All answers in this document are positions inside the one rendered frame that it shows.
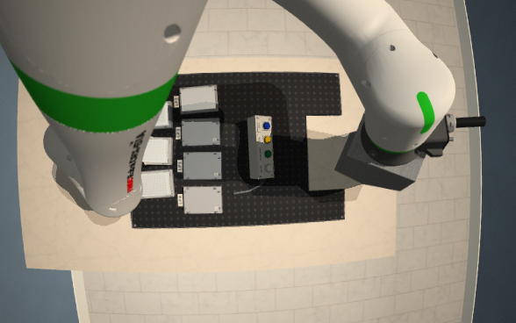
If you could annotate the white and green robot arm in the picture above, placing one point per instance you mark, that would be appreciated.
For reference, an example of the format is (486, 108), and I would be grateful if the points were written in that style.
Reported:
(100, 72)

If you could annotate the grey angled control panel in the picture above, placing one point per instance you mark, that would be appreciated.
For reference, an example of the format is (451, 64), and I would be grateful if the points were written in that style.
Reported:
(260, 149)

